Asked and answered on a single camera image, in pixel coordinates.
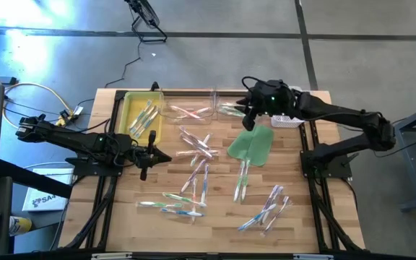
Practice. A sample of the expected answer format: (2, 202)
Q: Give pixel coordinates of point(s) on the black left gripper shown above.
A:
(146, 157)

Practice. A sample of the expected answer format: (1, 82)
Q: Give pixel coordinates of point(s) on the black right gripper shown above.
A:
(256, 101)

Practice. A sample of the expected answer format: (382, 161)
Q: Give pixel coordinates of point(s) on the blue toothbrush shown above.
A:
(204, 183)
(182, 212)
(144, 120)
(148, 124)
(256, 217)
(141, 115)

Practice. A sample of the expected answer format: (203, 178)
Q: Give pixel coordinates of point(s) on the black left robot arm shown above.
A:
(78, 139)

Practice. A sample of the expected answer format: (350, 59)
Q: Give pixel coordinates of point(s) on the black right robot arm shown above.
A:
(330, 110)

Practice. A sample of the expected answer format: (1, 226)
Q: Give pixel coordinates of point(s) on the clear plastic bin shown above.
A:
(193, 121)
(226, 119)

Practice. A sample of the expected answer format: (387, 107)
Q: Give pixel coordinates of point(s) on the wrapped orange yellow toothbrush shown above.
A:
(197, 153)

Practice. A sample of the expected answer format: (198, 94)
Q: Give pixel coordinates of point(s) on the green cloth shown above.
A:
(253, 146)

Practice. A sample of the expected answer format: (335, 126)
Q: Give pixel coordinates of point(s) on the white perforated basket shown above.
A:
(287, 122)

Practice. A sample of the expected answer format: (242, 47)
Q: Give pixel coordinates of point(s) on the yellow plastic bin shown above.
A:
(125, 108)

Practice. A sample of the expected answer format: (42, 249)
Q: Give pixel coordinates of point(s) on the black table clamp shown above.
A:
(154, 86)

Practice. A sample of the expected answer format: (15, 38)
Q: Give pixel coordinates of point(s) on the white label strip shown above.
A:
(312, 257)
(112, 256)

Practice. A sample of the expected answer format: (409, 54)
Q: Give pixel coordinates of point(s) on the white printed box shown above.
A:
(45, 195)

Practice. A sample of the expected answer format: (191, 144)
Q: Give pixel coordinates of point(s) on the black floor fan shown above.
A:
(146, 14)

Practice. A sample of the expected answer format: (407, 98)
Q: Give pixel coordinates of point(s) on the black side table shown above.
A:
(31, 178)

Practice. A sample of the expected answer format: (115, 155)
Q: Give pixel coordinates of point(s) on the yellow white can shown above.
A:
(20, 225)

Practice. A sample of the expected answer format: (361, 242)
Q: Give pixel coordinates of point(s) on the grey metal table frame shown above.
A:
(410, 169)

